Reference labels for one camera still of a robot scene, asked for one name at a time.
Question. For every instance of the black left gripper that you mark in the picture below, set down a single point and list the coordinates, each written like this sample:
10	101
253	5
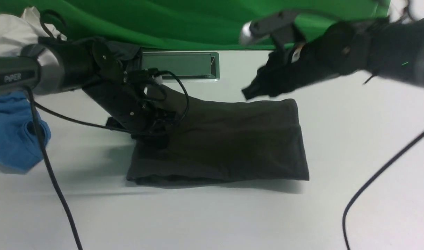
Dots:
135	107

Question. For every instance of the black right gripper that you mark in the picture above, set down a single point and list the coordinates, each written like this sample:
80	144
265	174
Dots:
287	71

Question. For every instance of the dark gray long-sleeve top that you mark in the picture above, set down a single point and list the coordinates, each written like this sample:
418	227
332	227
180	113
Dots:
219	142

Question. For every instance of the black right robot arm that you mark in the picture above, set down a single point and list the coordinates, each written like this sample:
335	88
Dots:
388	50

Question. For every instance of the green backdrop cloth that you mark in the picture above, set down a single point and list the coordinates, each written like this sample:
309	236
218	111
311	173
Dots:
188	24

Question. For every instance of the dark teal crumpled garment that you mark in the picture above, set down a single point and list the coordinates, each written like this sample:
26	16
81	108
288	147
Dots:
129	55

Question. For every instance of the blue crumpled garment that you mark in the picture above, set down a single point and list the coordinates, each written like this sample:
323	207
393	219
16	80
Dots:
19	146

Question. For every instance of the white crumpled garment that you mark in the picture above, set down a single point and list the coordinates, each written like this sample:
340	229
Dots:
30	28

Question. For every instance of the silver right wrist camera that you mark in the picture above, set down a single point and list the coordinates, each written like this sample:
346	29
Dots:
279	27

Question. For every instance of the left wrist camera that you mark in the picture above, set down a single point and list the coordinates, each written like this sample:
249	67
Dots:
139	76

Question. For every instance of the metal table cable hatch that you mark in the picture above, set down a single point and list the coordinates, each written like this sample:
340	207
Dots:
187	66

